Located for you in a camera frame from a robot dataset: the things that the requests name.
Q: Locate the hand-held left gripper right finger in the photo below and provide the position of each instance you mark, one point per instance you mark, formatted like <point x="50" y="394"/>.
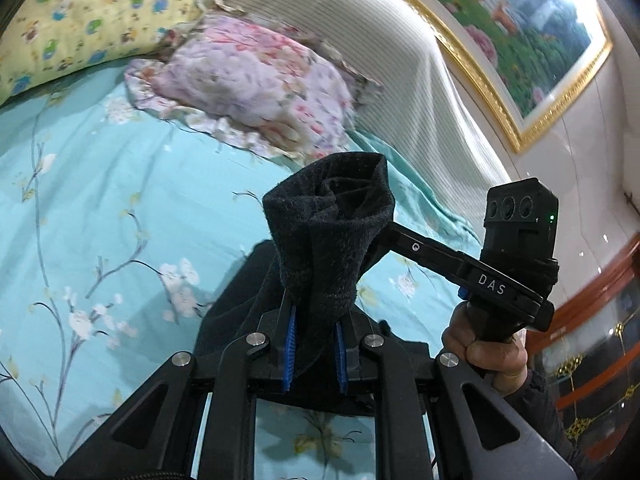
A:
<point x="341" y="355"/>

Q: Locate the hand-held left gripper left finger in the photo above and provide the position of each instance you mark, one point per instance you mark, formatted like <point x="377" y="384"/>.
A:
<point x="290" y="355"/>

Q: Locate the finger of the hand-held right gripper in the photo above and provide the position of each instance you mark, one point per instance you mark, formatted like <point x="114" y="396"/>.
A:
<point x="420" y="249"/>

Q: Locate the black pants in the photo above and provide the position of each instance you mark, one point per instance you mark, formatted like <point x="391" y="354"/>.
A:
<point x="320" y="240"/>

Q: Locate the person's right forearm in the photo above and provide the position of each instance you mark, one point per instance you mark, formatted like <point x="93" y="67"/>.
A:
<point x="550" y="420"/>

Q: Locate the person's right hand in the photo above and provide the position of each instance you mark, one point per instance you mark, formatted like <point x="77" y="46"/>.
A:
<point x="490" y="360"/>

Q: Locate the dark cabinet with gold ornaments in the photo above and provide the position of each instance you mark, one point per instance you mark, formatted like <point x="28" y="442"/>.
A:
<point x="600" y="370"/>

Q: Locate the white striped headboard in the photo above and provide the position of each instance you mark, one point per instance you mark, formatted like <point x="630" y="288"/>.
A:
<point x="390" y="70"/>

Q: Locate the gold framed landscape painting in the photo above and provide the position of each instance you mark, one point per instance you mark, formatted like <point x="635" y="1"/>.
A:
<point x="525" y="25"/>

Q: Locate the pink floral pillow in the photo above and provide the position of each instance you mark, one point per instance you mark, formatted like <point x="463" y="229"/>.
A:
<point x="250" y="80"/>

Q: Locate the teal floral bedsheet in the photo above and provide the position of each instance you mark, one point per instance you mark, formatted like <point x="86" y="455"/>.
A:
<point x="100" y="185"/>

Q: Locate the yellow floral pillow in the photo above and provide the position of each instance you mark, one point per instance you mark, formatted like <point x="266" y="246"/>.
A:
<point x="100" y="10"/>

